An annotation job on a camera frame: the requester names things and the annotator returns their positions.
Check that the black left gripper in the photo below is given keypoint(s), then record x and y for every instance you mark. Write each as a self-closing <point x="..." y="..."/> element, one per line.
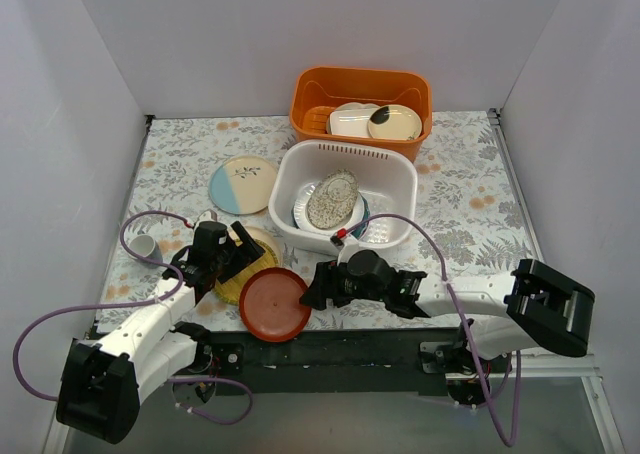
<point x="232" y="249"/>

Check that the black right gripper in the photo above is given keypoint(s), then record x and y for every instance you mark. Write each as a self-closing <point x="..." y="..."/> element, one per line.
<point x="329" y="284"/>

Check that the gold rimmed plate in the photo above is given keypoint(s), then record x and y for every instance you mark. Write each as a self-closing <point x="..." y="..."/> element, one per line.
<point x="231" y="290"/>

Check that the cream large plate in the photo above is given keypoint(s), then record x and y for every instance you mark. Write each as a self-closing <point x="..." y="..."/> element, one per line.
<point x="260" y="234"/>

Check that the red round plate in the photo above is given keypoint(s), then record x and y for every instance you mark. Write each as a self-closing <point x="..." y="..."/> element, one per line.
<point x="270" y="305"/>

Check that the teal scalloped plate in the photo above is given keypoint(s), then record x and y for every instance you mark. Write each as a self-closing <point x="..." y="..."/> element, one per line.
<point x="364" y="219"/>

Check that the white deep plate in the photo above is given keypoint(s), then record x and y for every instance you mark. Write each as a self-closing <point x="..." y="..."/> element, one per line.
<point x="301" y="219"/>

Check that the speckled round plate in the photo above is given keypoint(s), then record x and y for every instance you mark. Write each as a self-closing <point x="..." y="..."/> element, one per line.
<point x="333" y="200"/>

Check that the white plastic bin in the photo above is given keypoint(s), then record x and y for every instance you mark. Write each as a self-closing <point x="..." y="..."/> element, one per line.
<point x="387" y="180"/>

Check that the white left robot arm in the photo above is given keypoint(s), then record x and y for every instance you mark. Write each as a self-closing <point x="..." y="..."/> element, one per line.
<point x="105" y="383"/>

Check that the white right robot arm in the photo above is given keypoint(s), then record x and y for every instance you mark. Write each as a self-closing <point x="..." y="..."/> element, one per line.
<point x="532" y="306"/>

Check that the orange plastic bin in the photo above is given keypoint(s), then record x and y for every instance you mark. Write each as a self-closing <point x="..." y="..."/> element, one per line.
<point x="320" y="90"/>

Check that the white round plate in bin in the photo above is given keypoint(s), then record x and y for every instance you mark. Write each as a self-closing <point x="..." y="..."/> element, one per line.
<point x="350" y="106"/>

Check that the floral table mat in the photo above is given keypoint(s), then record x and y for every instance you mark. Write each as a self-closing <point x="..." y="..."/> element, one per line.
<point x="465" y="202"/>

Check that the white printed mug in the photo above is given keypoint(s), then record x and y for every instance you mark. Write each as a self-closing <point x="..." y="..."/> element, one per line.
<point x="145" y="250"/>

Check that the white rectangular dish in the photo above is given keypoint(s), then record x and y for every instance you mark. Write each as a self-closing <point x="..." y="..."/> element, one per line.
<point x="350" y="123"/>

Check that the cream plate black spot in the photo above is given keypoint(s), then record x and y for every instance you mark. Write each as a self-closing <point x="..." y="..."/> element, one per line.
<point x="394" y="122"/>

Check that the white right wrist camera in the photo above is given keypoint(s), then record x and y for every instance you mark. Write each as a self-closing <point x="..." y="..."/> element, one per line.
<point x="346" y="244"/>

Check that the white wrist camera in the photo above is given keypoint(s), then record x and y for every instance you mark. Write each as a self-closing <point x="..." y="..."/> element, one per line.
<point x="206" y="216"/>
<point x="346" y="244"/>

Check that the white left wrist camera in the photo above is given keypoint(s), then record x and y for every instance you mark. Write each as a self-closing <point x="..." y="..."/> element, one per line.
<point x="206" y="216"/>

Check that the aluminium frame rail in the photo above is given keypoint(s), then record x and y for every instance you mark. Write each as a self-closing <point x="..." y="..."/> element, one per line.
<point x="563" y="409"/>

